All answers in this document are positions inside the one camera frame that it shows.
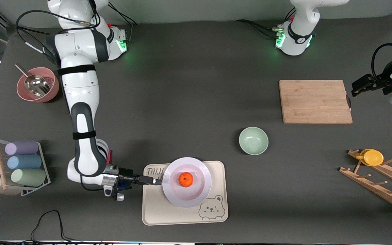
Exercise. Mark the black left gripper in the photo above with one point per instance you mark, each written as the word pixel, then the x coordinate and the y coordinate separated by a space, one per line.
pixel 379 81

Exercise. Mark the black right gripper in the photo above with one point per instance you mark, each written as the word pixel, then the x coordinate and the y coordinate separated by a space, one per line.
pixel 127 177

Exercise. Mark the orange mandarin fruit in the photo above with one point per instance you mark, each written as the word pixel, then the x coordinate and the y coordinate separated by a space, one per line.
pixel 185 179

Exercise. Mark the white round plate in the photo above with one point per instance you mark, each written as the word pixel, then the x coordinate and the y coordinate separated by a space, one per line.
pixel 201 190

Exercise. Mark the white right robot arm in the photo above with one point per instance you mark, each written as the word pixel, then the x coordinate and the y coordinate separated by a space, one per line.
pixel 80 95

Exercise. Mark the pink folded cloth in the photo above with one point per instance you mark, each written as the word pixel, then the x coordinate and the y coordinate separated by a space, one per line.
pixel 110 157

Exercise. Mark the cream tray with bear print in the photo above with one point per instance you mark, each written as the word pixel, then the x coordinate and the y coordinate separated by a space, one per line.
pixel 182 216

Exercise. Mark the wooden cutting board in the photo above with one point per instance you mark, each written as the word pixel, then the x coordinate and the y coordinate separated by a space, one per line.
pixel 315 102

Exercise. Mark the yellow cup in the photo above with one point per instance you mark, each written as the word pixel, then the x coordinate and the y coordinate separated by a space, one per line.
pixel 373 158

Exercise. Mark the wooden peg rack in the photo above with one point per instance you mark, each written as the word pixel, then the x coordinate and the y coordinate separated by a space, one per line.
pixel 373 185

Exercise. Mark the mint green bowl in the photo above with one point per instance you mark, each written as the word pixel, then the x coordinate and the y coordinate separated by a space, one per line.
pixel 253 141

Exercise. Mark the green cup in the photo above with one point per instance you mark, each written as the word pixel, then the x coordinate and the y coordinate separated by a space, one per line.
pixel 28 177

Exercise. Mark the blue cup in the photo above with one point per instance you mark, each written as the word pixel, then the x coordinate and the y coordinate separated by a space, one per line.
pixel 24 162

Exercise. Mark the purple cup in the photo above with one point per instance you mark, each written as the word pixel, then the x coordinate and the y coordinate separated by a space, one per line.
pixel 22 147

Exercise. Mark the pink bowl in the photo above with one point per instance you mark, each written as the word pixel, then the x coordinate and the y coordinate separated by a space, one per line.
pixel 53 90

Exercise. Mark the metal scoop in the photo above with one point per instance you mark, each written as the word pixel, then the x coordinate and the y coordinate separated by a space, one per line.
pixel 36 84

